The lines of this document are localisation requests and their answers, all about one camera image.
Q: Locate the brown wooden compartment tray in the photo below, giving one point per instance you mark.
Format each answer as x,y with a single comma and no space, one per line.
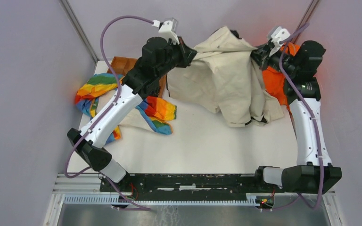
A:
122,65

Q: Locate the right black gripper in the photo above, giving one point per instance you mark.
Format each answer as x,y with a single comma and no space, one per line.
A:
261,54

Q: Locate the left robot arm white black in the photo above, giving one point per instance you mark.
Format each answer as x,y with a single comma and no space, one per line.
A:
159,56

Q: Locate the rainbow striped garment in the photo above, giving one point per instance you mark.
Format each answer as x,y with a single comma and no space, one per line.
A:
152,114

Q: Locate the orange jacket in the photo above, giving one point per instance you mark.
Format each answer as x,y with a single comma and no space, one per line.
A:
273,83

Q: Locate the beige zip jacket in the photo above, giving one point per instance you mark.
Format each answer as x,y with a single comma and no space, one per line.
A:
223,78

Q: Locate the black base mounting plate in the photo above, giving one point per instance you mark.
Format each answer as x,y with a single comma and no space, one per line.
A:
194,187

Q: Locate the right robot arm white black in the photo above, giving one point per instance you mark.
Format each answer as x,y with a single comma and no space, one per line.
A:
314,171

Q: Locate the aluminium frame rail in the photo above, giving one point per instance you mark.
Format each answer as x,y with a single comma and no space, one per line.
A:
96,189

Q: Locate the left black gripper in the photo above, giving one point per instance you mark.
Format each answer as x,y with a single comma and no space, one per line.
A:
186,53

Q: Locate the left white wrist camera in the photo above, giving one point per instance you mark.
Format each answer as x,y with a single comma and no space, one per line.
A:
167,30

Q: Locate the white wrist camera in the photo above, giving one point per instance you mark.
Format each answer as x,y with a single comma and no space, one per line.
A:
167,30
276,36

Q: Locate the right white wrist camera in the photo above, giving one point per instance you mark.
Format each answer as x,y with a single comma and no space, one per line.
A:
276,36

